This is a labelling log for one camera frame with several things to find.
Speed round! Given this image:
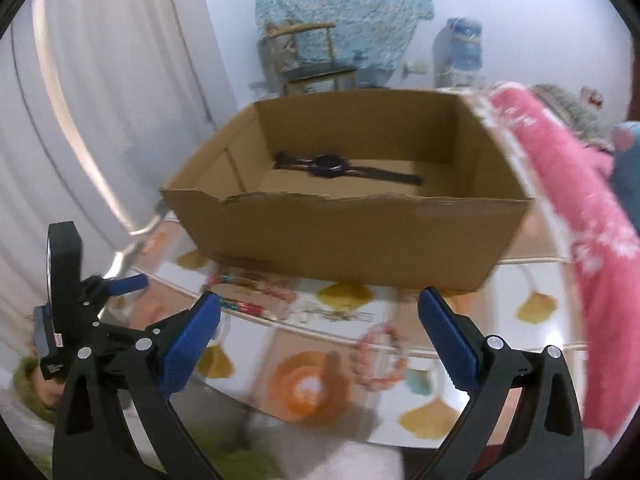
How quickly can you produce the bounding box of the white curtain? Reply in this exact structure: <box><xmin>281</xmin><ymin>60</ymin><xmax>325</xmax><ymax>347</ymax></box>
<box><xmin>0</xmin><ymin>0</ymin><xmax>236</xmax><ymax>341</ymax></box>

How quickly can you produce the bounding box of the pink bead bracelet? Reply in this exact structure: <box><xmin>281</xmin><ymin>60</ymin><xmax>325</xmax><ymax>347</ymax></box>
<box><xmin>350</xmin><ymin>322</ymin><xmax>412</xmax><ymax>390</ymax></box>

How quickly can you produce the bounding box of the wooden chair black seat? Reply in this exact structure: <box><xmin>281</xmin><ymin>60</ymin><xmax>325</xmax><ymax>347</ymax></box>
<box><xmin>265</xmin><ymin>21</ymin><xmax>358</xmax><ymax>96</ymax></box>

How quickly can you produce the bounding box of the blue floral wall cloth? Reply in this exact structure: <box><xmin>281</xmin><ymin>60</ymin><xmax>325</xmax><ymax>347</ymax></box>
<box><xmin>255</xmin><ymin>0</ymin><xmax>435</xmax><ymax>86</ymax></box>

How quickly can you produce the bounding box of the brown cardboard box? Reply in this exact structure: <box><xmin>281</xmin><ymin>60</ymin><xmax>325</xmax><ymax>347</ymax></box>
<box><xmin>159</xmin><ymin>87</ymin><xmax>532</xmax><ymax>293</ymax></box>

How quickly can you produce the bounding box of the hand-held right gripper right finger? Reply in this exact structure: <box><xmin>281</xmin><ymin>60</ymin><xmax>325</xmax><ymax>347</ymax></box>
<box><xmin>417</xmin><ymin>286</ymin><xmax>586</xmax><ymax>480</ymax></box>

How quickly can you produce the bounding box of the multicolour bead bracelet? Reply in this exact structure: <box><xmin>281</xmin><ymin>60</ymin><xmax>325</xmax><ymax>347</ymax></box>
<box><xmin>202</xmin><ymin>270</ymin><xmax>298</xmax><ymax>322</ymax></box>

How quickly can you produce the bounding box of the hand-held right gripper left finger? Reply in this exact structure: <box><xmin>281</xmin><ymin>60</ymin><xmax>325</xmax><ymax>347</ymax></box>
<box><xmin>51</xmin><ymin>291</ymin><xmax>223</xmax><ymax>480</ymax></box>

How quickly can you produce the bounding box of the green cloth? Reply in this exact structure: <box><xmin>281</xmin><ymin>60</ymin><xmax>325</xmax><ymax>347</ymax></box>
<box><xmin>10</xmin><ymin>355</ymin><xmax>58</xmax><ymax>423</ymax></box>

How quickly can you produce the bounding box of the grey-green knitted blanket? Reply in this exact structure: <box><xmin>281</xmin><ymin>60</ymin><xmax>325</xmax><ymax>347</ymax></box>
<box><xmin>530</xmin><ymin>85</ymin><xmax>616</xmax><ymax>151</ymax></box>

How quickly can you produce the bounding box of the purple smartwatch black strap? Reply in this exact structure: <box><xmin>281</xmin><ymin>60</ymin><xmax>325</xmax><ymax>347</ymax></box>
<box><xmin>272</xmin><ymin>151</ymin><xmax>425</xmax><ymax>186</ymax></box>

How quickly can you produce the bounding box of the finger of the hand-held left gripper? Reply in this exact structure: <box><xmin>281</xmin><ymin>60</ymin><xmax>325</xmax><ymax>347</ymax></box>
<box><xmin>92</xmin><ymin>320</ymin><xmax>167</xmax><ymax>347</ymax></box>
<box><xmin>82</xmin><ymin>274</ymin><xmax>149</xmax><ymax>311</ymax></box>

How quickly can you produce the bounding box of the blue water bottle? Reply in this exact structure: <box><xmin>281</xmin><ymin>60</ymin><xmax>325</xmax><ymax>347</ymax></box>
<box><xmin>431</xmin><ymin>17</ymin><xmax>485</xmax><ymax>73</ymax></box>

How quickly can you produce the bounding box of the pink blanket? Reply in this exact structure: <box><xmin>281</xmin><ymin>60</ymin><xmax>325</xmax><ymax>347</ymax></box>
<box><xmin>487</xmin><ymin>85</ymin><xmax>640</xmax><ymax>436</ymax></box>

